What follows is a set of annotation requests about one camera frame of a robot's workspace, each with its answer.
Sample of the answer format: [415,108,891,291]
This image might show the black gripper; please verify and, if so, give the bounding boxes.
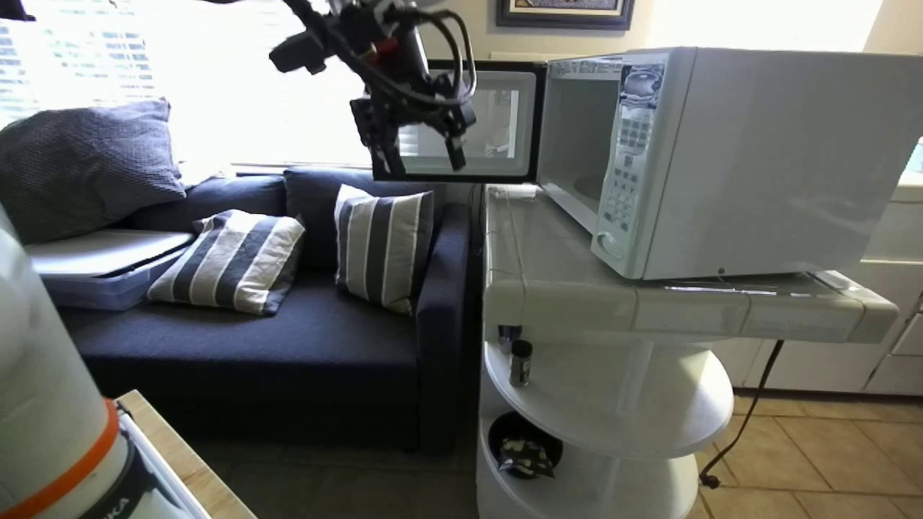
[348,23,482,180]

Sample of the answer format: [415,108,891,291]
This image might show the microwave door with window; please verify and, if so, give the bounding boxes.
[371,58,549,183]

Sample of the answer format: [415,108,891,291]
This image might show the white microwave oven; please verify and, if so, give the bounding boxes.
[534,46,923,283]

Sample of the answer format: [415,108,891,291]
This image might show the striped cushion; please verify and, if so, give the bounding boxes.
[144,208,309,317]
[333,180,438,317]

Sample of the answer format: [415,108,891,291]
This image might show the dark framed picture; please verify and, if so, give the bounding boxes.
[495,0,639,30]

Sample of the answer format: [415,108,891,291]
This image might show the white tiled counter with shelves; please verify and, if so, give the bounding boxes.
[476,180,904,519]

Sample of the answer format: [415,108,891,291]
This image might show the dark blue sofa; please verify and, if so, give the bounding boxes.
[56,164,474,454]

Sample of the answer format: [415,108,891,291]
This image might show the small spice bottle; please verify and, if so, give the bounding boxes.
[509,337,534,388]

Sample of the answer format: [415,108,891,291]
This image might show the black bowl with small items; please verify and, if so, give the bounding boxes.
[485,410,570,484]

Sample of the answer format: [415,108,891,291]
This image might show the light grey flat laptop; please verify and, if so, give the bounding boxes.
[24,224,199,283]

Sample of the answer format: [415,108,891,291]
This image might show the dark grey pillow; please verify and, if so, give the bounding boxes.
[0,98,189,244]

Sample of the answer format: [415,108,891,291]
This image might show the blue flat seat pad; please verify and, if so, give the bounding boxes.
[39,249,198,314]

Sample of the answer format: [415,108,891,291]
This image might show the white window blinds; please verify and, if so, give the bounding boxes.
[0,0,163,128]

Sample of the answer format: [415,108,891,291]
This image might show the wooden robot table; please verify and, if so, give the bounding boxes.
[112,386,257,519]

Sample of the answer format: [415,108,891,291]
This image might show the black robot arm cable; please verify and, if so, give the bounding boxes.
[385,3,482,105]

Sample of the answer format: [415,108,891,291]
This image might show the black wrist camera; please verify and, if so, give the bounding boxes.
[265,27,329,78]

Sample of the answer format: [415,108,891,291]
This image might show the black microwave power cable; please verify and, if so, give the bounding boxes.
[698,337,787,489]

